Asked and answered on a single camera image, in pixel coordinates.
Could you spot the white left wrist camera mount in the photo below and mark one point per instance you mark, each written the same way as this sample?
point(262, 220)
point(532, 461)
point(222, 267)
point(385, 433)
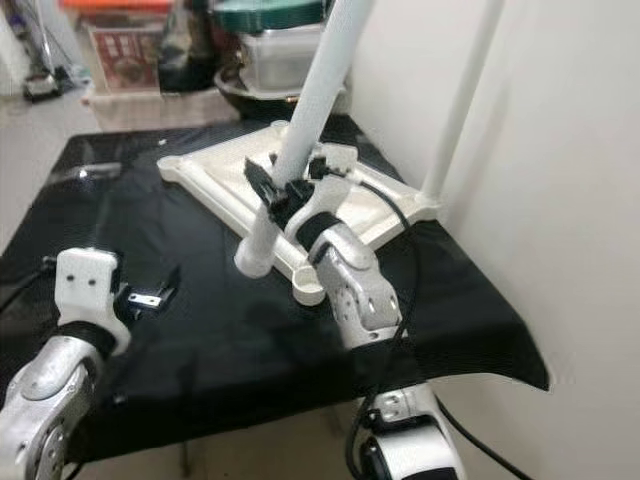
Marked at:
point(88, 285)

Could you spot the white plastic table top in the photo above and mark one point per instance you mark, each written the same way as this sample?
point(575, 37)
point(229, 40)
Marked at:
point(220, 175)

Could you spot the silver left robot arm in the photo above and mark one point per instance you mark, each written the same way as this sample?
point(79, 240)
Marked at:
point(55, 400)

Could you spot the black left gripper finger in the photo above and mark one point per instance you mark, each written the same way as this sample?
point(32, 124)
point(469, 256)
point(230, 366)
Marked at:
point(172, 295)

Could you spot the clear plastic storage box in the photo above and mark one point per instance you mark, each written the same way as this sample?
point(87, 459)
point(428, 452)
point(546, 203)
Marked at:
point(280, 62)

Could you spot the green pot lid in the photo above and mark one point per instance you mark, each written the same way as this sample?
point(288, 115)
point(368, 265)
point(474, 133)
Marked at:
point(265, 15)

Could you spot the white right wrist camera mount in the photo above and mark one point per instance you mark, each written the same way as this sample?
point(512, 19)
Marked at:
point(335, 180)

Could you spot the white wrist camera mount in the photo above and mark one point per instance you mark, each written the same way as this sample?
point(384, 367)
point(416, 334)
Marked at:
point(88, 285)
point(335, 180)

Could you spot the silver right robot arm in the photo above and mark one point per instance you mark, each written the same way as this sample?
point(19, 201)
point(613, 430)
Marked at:
point(365, 290)

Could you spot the clear bin with orange lid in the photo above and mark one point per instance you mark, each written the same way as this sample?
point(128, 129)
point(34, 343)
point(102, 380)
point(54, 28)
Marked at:
point(120, 6)

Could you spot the beige cloth-covered bench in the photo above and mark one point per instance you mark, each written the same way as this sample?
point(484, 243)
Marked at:
point(150, 110)

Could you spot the black metal basin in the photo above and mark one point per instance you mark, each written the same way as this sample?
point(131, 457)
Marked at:
point(240, 102)

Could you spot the black tablecloth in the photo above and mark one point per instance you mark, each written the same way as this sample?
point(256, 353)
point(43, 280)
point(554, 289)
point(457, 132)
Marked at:
point(210, 350)

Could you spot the glossy black bag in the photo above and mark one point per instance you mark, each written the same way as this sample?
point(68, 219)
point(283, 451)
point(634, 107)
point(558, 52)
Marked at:
point(185, 50)

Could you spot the red food-print box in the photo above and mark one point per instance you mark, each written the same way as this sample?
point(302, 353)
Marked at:
point(125, 60)

